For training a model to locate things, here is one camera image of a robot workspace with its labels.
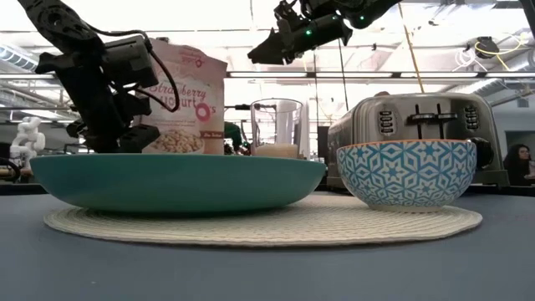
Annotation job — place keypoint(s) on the white woven round placemat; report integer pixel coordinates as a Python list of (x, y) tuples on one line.
[(292, 228)]

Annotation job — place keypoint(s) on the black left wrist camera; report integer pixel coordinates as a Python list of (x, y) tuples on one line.
[(129, 62)]

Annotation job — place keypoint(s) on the clear glass with milk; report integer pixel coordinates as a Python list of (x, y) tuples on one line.
[(276, 125)]

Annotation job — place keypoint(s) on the person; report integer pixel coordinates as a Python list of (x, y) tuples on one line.
[(233, 134), (518, 165)]

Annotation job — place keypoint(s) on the green plate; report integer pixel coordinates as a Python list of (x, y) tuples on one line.
[(167, 184)]

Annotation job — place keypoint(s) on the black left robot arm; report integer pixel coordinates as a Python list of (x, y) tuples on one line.
[(58, 23)]

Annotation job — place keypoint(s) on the silver four-slot toaster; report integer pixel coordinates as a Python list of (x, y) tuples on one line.
[(451, 108)]

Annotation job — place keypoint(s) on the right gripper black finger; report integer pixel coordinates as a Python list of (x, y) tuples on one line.
[(269, 48)]

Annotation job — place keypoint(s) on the blue white patterned bowl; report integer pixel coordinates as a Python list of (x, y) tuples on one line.
[(405, 175)]

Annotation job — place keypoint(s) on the pink strawberry yogurt cereal box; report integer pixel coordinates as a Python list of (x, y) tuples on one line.
[(196, 104)]

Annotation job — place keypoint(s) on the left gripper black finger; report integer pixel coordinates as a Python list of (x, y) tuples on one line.
[(134, 106), (140, 138)]

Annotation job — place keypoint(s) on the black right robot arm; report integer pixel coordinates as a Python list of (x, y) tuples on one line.
[(372, 10)]

